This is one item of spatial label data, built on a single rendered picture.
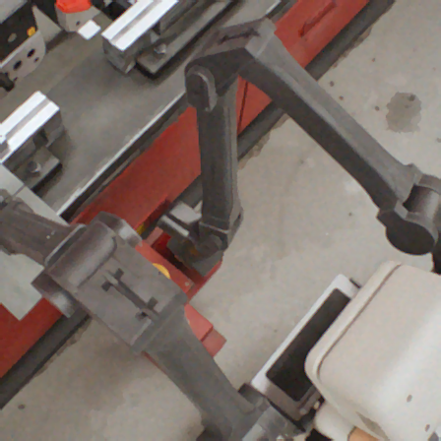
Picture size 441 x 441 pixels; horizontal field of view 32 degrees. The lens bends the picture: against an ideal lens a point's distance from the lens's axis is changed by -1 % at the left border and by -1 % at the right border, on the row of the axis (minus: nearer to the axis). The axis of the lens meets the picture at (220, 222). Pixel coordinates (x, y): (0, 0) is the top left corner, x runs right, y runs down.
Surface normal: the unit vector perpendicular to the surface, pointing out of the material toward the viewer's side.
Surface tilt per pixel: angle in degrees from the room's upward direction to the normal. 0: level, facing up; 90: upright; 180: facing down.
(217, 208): 65
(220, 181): 73
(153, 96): 0
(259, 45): 29
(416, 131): 0
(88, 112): 0
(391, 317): 42
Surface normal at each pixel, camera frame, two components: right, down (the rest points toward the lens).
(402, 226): -0.43, 0.71
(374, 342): -0.47, -0.66
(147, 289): -0.02, -0.37
